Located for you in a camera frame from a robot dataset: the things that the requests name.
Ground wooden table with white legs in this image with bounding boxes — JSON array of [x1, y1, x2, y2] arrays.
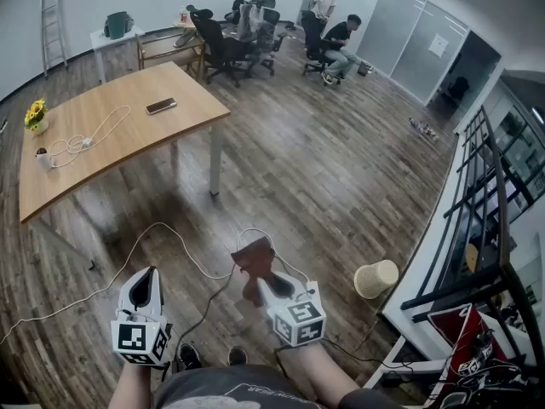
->
[[19, 60, 232, 272]]

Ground person's left shoe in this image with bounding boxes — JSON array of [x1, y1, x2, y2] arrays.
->
[[176, 343, 202, 372]]

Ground round wooden stool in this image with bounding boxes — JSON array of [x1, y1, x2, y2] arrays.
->
[[463, 243, 480, 272]]

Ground row of small floor items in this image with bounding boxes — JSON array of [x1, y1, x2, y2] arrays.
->
[[408, 117, 439, 141]]

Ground paper sheet on glass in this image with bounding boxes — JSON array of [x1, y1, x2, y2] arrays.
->
[[427, 33, 449, 57]]

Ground plastic-wrapped grey office chair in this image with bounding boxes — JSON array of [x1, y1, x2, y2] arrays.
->
[[236, 2, 289, 78]]

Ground yellow flowers in white pot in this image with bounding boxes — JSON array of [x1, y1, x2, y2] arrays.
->
[[24, 98, 50, 136]]

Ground person's right forearm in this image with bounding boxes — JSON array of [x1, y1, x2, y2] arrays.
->
[[278, 341, 361, 404]]

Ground red bag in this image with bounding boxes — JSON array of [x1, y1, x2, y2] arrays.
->
[[427, 304, 512, 409]]

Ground idle gripper device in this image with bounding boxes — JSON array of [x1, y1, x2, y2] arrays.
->
[[457, 341, 497, 378]]

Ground brown cloth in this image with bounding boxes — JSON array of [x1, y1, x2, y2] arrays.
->
[[231, 236, 277, 308]]

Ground black metal rack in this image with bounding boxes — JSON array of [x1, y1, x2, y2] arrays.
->
[[399, 105, 545, 409]]

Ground smartphone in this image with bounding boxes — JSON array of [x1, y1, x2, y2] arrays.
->
[[145, 97, 178, 115]]

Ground beige waste basket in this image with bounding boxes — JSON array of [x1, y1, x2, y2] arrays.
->
[[353, 259, 400, 300]]

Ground grey slipper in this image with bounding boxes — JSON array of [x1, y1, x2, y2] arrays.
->
[[173, 27, 198, 49]]

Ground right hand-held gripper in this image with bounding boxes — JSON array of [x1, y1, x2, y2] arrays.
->
[[256, 272, 327, 348]]

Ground small white desk gadget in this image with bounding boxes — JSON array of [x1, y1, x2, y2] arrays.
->
[[34, 146, 56, 172]]

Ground wooden shelf rack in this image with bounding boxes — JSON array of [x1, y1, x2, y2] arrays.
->
[[135, 26, 206, 78]]

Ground person's grey shirt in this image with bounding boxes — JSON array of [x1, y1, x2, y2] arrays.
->
[[151, 364, 405, 409]]

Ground long white cable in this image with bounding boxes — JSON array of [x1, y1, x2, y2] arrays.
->
[[0, 222, 318, 345]]

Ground black office chair with headrest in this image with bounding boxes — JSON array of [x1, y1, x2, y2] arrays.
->
[[186, 4, 256, 89]]

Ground white side table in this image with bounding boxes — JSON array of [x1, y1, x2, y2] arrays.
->
[[89, 26, 146, 84]]

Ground person's left forearm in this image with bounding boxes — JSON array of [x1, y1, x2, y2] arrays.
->
[[108, 360, 152, 409]]

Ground black cable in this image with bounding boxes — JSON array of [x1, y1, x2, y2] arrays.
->
[[163, 266, 238, 374], [274, 338, 416, 372]]

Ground white charging cable with plug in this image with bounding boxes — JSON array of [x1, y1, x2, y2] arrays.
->
[[49, 105, 132, 169]]

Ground aluminium ladder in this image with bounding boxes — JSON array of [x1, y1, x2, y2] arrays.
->
[[39, 0, 69, 79]]

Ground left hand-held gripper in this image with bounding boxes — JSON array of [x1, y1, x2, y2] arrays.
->
[[111, 266, 174, 366]]

